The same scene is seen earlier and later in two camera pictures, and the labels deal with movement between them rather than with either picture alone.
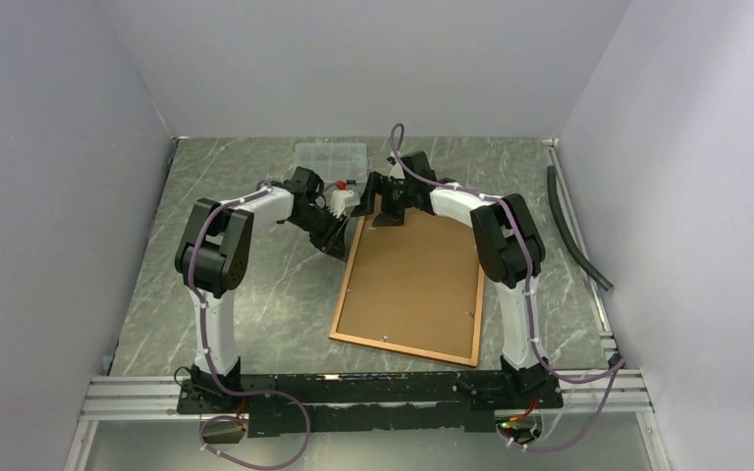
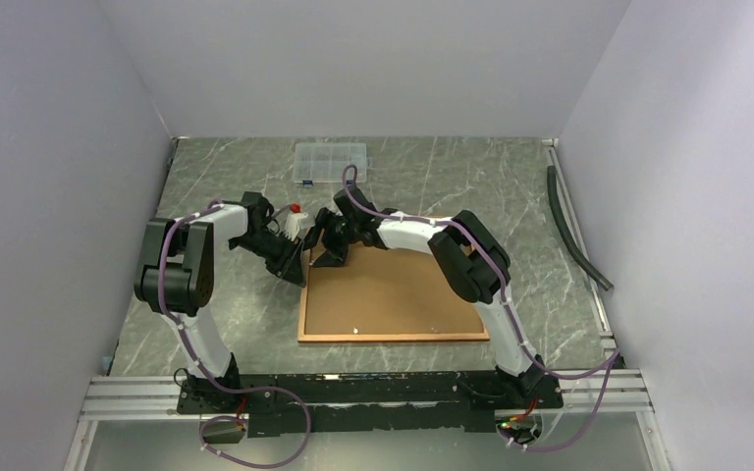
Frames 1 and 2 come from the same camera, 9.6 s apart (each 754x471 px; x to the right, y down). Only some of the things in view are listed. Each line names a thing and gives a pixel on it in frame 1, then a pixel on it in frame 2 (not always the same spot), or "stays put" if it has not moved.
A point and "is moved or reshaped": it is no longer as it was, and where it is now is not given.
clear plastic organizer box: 335,161 stays put
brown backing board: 416,286 is moved or reshaped
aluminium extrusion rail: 135,398 stays put
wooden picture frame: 415,288 is moved or reshaped
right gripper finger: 367,200 → 322,218
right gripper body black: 395,195 → 338,232
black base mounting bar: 298,405 stays put
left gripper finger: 335,244 → 294,271
